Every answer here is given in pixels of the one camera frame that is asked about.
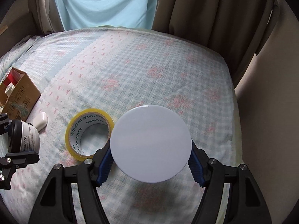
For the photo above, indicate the white lid cream jar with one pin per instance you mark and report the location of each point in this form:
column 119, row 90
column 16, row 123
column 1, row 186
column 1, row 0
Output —
column 151, row 144

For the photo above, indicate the red white small box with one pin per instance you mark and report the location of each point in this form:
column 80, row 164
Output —
column 14, row 76

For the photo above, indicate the brown cardboard box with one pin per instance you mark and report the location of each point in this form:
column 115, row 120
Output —
column 23, row 98

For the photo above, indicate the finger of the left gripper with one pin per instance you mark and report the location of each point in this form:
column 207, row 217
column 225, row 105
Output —
column 5, row 123
column 13, row 161

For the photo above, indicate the light blue curtain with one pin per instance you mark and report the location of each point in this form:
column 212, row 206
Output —
column 76, row 14

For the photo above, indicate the brown left curtain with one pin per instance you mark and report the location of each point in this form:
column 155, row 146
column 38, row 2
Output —
column 46, row 16

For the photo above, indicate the white earbuds case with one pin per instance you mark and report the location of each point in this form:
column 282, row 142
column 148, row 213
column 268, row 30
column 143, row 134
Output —
column 40, row 121

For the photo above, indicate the black lid white jar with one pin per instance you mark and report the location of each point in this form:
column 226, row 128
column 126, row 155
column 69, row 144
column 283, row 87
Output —
column 23, row 137

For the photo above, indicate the yellow packing tape roll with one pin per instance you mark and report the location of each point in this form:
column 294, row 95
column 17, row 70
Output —
column 88, row 131

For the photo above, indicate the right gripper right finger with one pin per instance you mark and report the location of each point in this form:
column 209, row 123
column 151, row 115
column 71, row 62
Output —
column 246, row 203

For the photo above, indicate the white pill bottle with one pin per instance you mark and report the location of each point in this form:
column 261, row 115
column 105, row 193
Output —
column 9, row 89

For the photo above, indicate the checkered floral bed cover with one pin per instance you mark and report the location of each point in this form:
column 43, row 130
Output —
column 134, row 76

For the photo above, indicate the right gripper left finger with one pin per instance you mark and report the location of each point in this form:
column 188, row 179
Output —
column 54, row 203

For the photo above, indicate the brown curtain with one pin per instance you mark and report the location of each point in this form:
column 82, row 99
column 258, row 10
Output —
column 235, row 29
column 46, row 16

